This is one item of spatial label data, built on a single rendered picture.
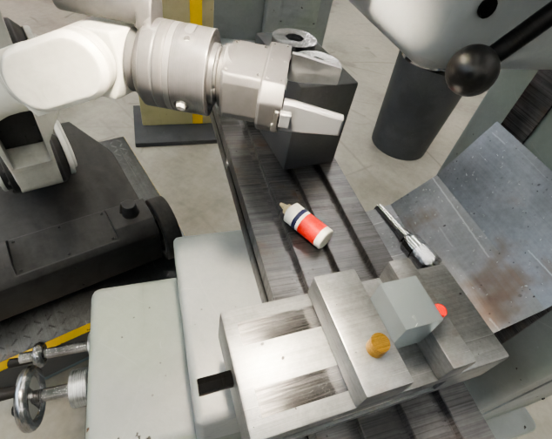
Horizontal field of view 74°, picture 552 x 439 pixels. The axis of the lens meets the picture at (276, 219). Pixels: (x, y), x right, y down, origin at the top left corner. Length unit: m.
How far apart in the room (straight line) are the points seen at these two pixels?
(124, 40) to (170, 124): 2.04
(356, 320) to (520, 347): 0.49
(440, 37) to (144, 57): 0.26
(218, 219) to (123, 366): 1.25
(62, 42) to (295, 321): 0.38
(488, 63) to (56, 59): 0.35
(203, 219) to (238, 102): 1.53
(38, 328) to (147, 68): 0.94
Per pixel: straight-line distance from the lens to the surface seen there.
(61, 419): 1.54
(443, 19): 0.28
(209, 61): 0.40
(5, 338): 1.24
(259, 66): 0.40
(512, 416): 1.59
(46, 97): 0.45
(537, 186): 0.77
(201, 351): 0.62
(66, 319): 1.21
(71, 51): 0.41
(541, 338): 0.85
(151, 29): 0.41
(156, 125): 2.45
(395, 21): 0.31
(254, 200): 0.70
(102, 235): 1.10
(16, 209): 1.27
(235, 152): 0.80
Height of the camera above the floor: 1.42
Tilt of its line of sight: 47 degrees down
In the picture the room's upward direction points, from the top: 12 degrees clockwise
